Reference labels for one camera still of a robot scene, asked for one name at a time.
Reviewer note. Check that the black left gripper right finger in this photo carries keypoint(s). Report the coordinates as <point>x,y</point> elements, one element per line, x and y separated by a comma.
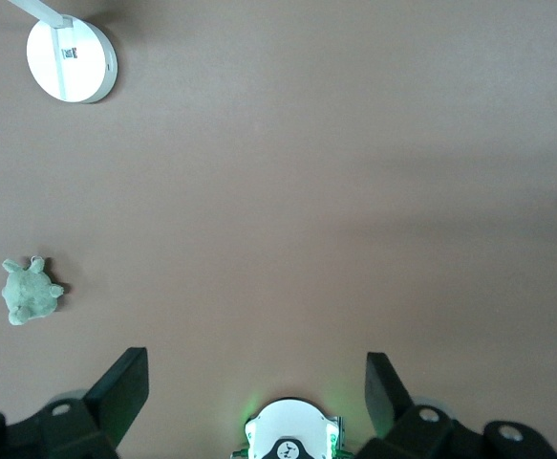
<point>392,411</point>

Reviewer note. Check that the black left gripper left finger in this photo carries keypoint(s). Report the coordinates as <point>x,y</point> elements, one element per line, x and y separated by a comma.
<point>115,397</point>

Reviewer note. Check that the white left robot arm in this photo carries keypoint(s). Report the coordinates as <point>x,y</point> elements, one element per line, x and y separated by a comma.
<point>287,425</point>

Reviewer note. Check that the green plush turtle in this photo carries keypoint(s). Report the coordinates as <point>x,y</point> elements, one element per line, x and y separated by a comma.
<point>28,292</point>

